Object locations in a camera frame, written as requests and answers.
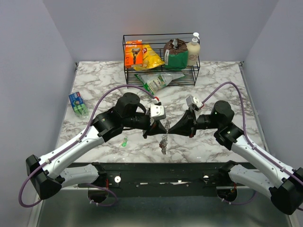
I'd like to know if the green white plastic pouch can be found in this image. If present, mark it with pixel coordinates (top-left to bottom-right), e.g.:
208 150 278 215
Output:
135 72 185 95

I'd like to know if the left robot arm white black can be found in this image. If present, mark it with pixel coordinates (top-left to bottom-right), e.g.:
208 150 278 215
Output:
26 92 166 200

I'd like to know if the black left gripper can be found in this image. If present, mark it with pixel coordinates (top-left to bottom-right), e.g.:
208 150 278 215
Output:
123 113 167 139

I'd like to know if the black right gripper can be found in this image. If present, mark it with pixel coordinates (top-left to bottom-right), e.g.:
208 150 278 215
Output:
168 106 221 138

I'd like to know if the brown green bag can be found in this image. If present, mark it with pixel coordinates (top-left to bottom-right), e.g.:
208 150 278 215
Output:
163 38 188 71

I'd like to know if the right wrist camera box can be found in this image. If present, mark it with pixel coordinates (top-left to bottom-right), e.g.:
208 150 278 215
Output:
186 95 204 111

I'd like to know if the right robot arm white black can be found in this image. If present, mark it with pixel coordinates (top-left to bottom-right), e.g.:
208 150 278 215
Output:
169 101 303 215

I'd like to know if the green key tag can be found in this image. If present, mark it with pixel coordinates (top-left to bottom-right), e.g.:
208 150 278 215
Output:
119 136 128 147

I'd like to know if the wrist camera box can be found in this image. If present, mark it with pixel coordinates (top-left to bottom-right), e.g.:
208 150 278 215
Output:
150 103 166 121
186 95 204 111

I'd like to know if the cream lotion pump bottle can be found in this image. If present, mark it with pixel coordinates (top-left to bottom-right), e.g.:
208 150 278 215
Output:
187 32 200 66

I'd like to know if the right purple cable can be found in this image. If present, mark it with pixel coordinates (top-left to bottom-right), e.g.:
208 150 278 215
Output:
201 81 303 211

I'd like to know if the blue green toothpaste box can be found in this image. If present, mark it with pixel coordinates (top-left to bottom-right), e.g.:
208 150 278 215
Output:
69 92 89 117

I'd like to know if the black wire shelf rack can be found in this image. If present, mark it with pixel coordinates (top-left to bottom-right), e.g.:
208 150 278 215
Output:
123 33 201 89

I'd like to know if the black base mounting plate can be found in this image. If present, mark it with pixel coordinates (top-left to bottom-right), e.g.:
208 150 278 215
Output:
48 162 276 198

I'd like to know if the yellow snack bag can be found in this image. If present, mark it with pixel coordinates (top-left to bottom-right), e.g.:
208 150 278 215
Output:
134 44 165 71

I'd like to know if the aluminium rail frame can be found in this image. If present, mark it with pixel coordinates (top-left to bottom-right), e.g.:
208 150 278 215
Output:
29 188 299 227

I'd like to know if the orange razor package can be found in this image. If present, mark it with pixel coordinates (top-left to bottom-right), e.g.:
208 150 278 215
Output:
125 40 143 69

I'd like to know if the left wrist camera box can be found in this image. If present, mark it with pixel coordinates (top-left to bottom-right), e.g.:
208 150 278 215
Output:
150 103 166 121

